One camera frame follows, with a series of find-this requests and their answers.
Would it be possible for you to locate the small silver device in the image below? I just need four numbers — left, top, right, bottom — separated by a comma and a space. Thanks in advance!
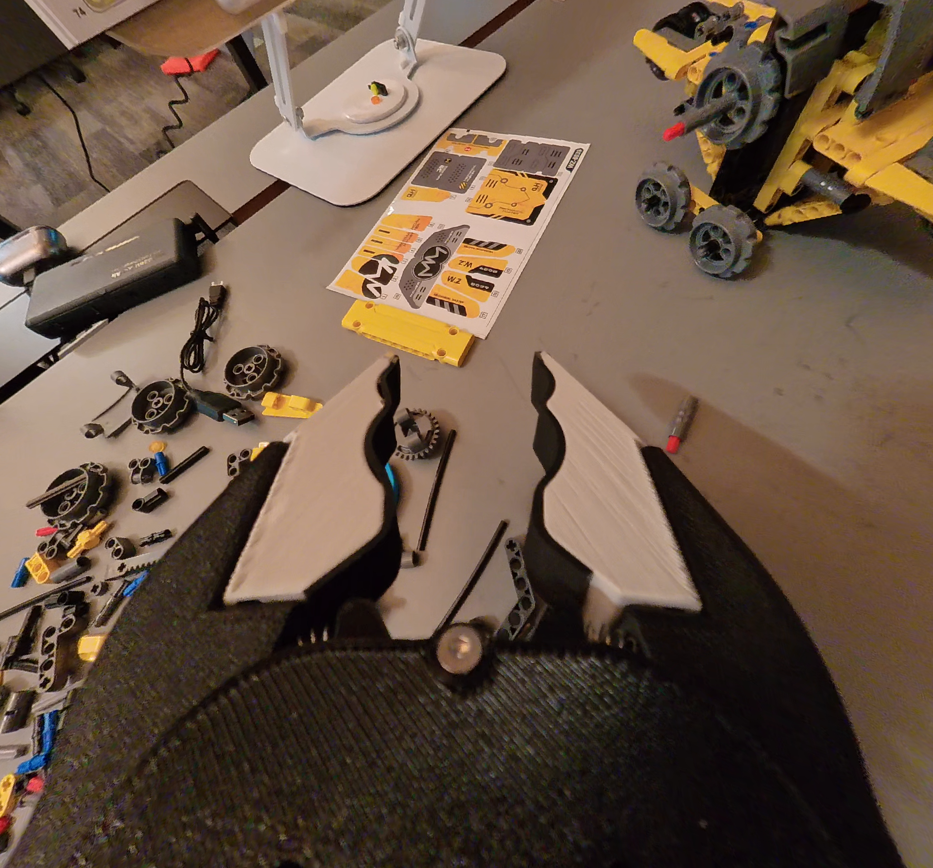
0, 225, 70, 287

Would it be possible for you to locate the black axle rod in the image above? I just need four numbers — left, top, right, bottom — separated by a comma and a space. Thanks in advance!
437, 520, 509, 628
417, 429, 457, 570

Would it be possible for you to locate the small yellow brick piece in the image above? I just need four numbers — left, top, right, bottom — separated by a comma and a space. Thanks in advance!
261, 391, 323, 418

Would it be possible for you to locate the black usb cable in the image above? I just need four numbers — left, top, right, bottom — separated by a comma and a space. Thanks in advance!
181, 283, 256, 426

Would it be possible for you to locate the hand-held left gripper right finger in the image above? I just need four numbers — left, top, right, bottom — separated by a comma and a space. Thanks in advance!
526, 352, 702, 639

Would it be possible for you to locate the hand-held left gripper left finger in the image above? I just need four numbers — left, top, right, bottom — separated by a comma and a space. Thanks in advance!
222, 354, 403, 605

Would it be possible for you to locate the yellow flat brick panel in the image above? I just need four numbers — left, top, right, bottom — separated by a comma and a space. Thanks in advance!
341, 299, 476, 367

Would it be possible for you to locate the dark grey angled beam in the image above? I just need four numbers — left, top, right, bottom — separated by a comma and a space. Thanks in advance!
499, 536, 539, 639

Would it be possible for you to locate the dark toothed wheel hub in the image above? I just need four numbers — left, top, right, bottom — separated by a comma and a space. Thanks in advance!
29, 461, 112, 525
131, 378, 194, 435
225, 345, 284, 401

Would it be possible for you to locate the yellow and grey sticker sheet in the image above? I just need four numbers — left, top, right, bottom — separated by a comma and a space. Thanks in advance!
327, 128, 591, 340

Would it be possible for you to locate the yellow brick toy vehicle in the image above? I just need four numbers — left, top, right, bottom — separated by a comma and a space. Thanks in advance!
633, 0, 933, 280

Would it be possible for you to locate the black brick gear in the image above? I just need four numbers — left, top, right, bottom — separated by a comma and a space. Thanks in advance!
394, 407, 438, 462

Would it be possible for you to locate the black power adapter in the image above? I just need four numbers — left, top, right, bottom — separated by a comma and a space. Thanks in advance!
25, 218, 204, 338

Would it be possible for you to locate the pile of small brick parts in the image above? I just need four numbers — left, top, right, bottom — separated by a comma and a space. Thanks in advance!
0, 438, 252, 840

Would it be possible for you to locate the red-tipped grey pin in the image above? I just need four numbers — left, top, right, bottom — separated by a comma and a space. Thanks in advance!
665, 396, 699, 455

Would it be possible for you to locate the grey curved panel piece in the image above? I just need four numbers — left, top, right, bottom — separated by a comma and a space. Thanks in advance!
82, 371, 136, 440

